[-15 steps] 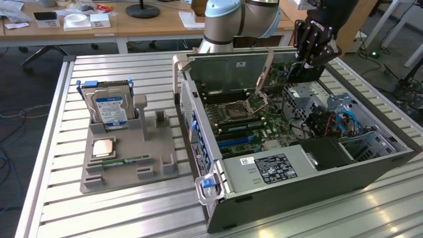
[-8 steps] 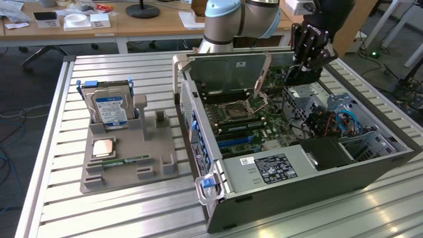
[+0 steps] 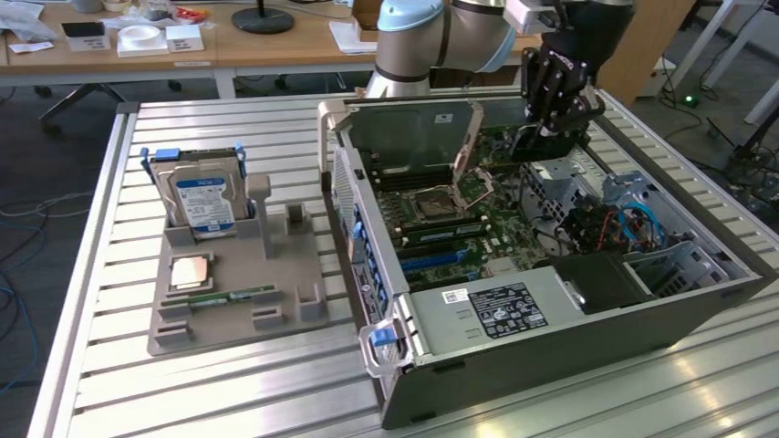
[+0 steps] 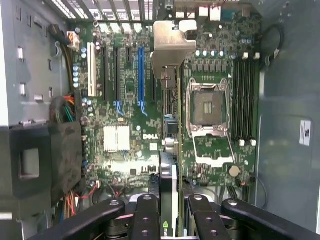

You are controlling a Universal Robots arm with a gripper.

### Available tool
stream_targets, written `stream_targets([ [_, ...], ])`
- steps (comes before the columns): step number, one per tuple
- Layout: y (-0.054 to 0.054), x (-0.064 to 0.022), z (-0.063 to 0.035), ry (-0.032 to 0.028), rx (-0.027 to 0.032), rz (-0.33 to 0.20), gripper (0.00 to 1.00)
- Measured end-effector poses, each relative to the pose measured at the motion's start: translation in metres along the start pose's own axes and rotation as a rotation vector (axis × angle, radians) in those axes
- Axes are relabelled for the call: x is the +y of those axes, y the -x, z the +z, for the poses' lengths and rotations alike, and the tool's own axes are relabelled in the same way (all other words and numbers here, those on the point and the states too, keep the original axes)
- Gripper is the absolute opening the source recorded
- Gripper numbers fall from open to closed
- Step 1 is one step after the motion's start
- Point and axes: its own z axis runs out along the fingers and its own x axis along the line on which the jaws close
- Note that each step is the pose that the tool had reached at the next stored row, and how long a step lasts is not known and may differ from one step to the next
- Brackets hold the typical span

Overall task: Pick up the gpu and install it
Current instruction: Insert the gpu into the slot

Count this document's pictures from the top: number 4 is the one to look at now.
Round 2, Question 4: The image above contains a coin cell battery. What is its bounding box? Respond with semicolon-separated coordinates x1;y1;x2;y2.
228;165;241;178

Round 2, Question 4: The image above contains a metal socket cover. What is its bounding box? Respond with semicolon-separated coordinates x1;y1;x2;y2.
191;129;236;169

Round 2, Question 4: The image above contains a silver chipset heatsink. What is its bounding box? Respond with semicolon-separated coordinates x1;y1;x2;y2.
103;125;131;153

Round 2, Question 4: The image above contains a green motherboard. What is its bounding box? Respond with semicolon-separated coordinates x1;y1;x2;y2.
71;18;259;197

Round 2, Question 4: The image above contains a black fan shroud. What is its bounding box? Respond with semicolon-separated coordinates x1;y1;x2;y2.
9;121;84;201

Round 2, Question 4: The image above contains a CPU socket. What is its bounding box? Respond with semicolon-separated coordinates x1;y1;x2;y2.
186;76;231;134

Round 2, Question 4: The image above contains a black RAM slot bank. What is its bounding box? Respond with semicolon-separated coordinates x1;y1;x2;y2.
231;52;258;148

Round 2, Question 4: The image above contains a white case label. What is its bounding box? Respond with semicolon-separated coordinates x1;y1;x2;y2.
299;120;313;146

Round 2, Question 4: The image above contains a blue expansion slot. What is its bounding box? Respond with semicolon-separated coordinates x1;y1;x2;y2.
136;46;149;116

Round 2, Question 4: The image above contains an open grey PC case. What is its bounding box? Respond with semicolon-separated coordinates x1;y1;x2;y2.
0;0;320;240

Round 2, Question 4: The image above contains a white expansion slot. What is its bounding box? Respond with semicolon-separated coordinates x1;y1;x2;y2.
86;41;98;98

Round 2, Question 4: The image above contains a multicoloured wire bundle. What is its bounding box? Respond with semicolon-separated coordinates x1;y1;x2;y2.
49;93;76;124

